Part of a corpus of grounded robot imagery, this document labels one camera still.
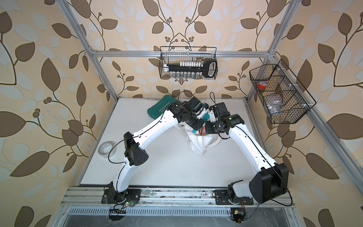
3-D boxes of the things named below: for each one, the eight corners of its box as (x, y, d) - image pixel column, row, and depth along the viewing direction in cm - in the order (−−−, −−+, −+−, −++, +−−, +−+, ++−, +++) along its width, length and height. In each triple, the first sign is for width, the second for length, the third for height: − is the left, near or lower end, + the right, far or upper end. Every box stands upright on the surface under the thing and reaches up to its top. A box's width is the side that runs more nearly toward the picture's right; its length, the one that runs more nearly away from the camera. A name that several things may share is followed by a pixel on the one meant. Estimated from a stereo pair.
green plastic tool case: (146, 114, 112) (145, 110, 108) (167, 98, 125) (166, 93, 121) (155, 121, 108) (154, 117, 104) (176, 103, 120) (176, 98, 116)
